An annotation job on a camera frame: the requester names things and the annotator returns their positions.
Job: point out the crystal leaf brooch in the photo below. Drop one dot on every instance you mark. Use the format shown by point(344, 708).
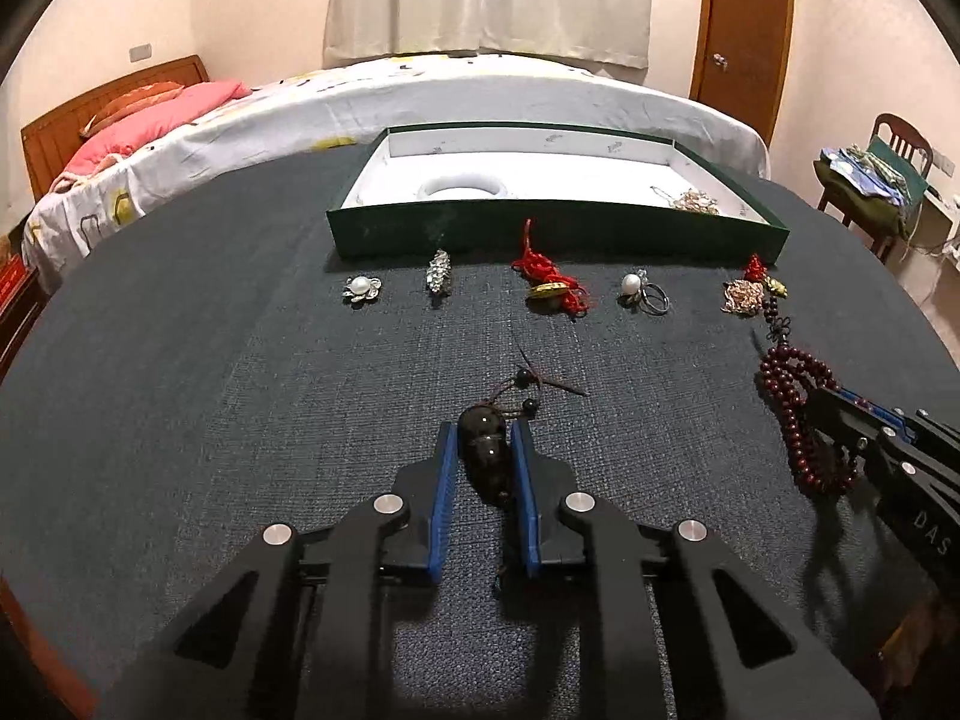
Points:
point(438, 274)

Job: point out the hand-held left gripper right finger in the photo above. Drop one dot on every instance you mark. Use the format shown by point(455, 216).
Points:
point(526, 502)

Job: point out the wooden nightstand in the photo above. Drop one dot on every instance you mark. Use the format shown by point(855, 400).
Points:
point(19, 322)

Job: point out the pink pillow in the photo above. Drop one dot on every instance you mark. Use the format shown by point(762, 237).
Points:
point(150, 127)

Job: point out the pearl flower brooch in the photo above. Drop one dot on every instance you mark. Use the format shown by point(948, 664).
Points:
point(363, 287)

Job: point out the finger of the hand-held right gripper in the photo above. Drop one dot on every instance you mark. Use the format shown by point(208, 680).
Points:
point(844, 420)
point(877, 409)

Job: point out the dark gourd pendant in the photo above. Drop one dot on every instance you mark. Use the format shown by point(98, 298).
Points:
point(480, 442)

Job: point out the pile of clothes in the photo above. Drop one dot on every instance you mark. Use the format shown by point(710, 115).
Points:
point(862, 180)

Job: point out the wooden chair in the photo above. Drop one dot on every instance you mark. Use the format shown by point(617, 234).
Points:
point(896, 131)

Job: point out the wall socket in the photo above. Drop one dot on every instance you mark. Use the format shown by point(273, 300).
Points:
point(140, 53)

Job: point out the white desk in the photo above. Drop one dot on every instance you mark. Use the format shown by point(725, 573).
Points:
point(941, 225)

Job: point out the white jade bangle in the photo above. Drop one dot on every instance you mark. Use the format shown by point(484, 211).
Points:
point(435, 186)

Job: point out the bed with patterned sheet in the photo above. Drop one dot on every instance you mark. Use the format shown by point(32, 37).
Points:
point(465, 97)

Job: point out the wooden door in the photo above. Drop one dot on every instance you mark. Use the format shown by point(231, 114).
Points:
point(742, 30)

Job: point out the wooden headboard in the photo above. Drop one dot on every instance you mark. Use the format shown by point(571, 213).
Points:
point(67, 127)

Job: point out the rose gold brooch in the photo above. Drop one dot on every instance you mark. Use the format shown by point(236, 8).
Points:
point(741, 296)

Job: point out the green box with white lining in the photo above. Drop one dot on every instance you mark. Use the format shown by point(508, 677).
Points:
point(525, 229)

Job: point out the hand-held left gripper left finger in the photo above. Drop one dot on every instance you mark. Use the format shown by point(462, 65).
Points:
point(442, 502)

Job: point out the orange pillow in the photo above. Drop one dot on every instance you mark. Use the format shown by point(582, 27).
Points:
point(127, 106)

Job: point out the dark grey tablecloth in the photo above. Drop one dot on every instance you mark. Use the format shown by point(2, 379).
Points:
point(225, 390)

